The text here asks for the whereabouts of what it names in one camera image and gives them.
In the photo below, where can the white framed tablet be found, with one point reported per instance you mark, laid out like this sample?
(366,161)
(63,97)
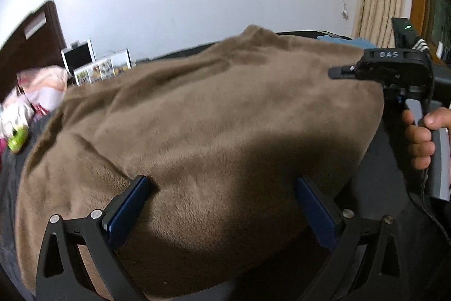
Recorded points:
(79,56)

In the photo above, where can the brown fleece garment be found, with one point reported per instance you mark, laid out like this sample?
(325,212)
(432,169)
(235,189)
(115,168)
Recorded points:
(211,117)

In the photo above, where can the dark wooden headboard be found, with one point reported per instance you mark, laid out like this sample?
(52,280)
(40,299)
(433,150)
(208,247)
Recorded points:
(31,47)

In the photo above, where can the person's right hand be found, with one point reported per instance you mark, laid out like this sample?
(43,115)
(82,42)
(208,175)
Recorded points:
(419,146)

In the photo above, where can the green toy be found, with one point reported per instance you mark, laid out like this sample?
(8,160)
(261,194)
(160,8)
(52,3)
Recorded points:
(17,140)

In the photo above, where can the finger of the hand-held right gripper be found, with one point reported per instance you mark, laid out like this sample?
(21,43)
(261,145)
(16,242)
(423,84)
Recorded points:
(343,71)

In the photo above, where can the blue folded garment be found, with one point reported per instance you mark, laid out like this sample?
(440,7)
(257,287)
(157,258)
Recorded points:
(338,39)

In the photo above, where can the photo collage frame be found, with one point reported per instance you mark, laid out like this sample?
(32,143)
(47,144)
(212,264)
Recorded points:
(102,70)

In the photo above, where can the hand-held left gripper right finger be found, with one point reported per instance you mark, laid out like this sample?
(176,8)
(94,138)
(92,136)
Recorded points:
(315,213)

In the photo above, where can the pink pillow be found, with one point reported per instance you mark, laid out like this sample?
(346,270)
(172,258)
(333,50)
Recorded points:
(44,89)

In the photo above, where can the white wall socket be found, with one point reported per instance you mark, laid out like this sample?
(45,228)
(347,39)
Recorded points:
(345,14)

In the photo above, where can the black bed cover cloth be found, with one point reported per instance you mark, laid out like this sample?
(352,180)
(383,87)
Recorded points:
(387,209)

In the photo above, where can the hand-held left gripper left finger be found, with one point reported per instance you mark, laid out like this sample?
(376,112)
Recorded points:
(128,213)

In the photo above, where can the wooden window frame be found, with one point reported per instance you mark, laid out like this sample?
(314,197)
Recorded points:
(430,4)

